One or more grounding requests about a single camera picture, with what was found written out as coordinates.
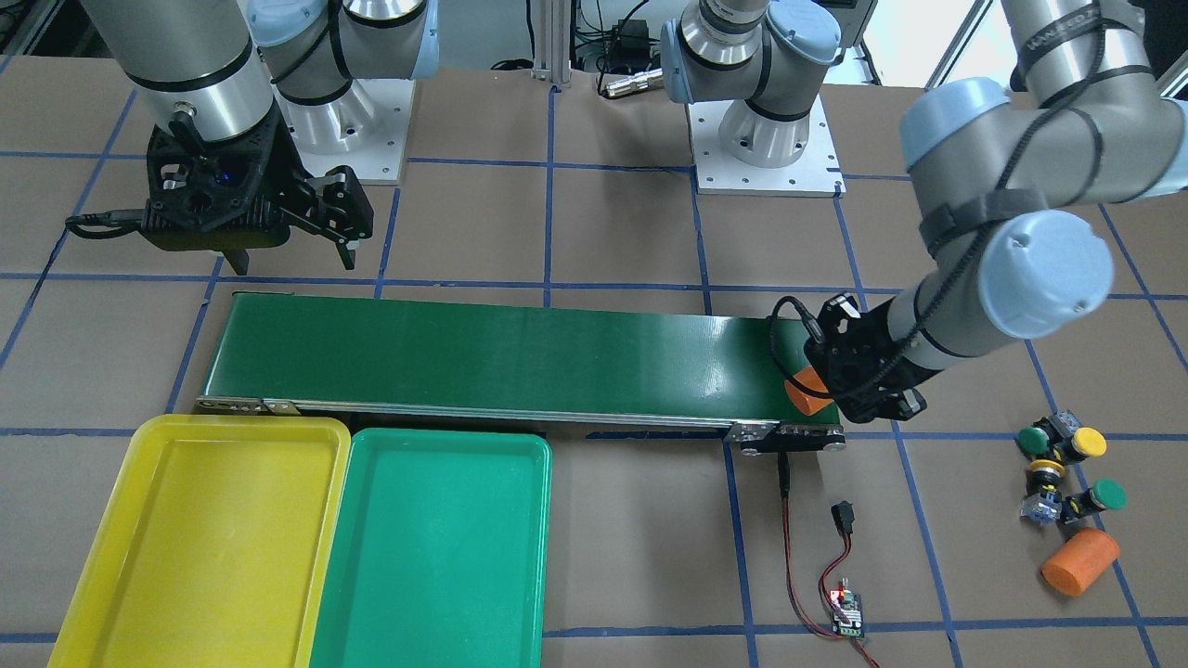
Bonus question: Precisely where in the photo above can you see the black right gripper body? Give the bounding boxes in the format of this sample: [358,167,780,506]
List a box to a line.
[141,105,316,252]

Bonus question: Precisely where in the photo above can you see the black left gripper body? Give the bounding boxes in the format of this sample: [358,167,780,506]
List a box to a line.
[805,292,925,423]

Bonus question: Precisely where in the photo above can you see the orange cylinder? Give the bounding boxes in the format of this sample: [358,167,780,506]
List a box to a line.
[784,366,834,416]
[1040,527,1121,597]

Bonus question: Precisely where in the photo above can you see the yellow push button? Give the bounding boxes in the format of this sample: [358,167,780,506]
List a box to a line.
[1018,459,1064,527]
[1055,410,1108,464]

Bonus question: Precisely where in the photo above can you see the green push button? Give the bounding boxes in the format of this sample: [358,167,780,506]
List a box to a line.
[1015,414,1072,459]
[1060,478,1129,524]

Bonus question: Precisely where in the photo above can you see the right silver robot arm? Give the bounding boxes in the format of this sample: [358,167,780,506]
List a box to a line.
[65,1,440,276]

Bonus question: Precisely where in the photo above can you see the green conveyor belt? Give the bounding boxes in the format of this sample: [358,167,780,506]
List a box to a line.
[195,292,846,453]

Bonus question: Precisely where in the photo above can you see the small motor controller board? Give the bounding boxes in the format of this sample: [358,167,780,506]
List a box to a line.
[828,587,866,641]

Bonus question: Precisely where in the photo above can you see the yellow plastic tray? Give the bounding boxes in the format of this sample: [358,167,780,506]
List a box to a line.
[48,415,350,667]

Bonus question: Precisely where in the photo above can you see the green plastic tray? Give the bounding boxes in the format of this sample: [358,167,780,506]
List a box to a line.
[310,428,552,667]

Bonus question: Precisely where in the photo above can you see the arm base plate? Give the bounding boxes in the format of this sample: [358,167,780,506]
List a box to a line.
[685,97,847,198]
[274,78,416,185]

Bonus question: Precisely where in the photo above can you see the red black power cable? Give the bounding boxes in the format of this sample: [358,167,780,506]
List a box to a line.
[776,453,883,668]

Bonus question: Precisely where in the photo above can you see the aluminium frame post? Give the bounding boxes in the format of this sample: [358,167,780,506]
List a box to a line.
[527,0,575,92]

